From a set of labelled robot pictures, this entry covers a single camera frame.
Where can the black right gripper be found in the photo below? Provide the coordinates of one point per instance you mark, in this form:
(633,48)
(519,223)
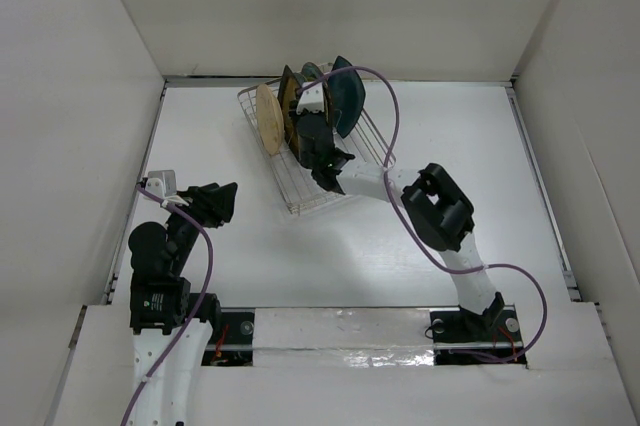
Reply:
(306,114)

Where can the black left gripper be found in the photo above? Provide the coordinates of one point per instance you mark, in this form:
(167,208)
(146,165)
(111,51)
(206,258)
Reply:
(210,201)

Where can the beige plate with orange leaves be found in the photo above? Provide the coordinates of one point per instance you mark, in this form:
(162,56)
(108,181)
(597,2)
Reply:
(269,119)

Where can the dark teal square plate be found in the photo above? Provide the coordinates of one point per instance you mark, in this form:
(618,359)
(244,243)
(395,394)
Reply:
(348,96)

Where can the brown square plate black rim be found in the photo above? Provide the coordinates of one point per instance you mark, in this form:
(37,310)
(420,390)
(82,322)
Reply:
(288,98)

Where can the dark teal round plate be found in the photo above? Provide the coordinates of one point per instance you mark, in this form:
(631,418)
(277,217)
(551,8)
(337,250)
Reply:
(311,72)

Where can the woven bamboo round plate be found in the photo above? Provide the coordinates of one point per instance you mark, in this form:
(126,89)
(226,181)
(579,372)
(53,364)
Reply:
(328,105)

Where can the light blue flower plate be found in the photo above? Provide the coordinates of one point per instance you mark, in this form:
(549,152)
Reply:
(300,79)

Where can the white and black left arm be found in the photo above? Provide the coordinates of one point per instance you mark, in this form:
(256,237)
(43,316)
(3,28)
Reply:
(171,325)

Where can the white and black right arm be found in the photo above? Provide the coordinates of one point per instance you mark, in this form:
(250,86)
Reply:
(436,212)

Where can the metal wire dish rack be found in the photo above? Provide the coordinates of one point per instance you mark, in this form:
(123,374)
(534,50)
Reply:
(299,190)

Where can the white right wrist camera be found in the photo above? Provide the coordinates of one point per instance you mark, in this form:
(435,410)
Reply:
(311,99)

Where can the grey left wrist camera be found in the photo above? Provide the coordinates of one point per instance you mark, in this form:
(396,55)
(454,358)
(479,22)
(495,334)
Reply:
(160,183)

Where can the metal rail at table front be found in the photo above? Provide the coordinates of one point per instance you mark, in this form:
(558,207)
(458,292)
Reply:
(337,339)

